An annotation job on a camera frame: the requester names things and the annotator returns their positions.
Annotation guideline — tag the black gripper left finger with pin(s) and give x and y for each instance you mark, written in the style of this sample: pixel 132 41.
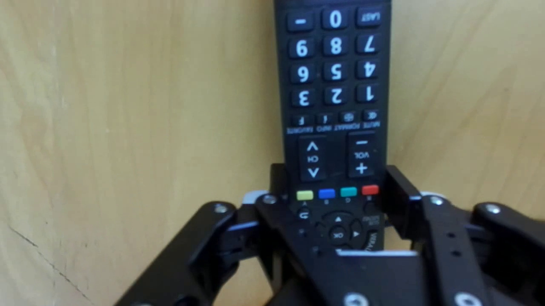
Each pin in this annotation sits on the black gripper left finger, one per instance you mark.
pixel 207 252

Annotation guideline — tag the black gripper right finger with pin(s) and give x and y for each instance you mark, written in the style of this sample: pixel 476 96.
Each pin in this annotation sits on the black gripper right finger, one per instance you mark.
pixel 488 256

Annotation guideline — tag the black remote control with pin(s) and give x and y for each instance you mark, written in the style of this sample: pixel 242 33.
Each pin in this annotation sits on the black remote control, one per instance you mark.
pixel 334 70

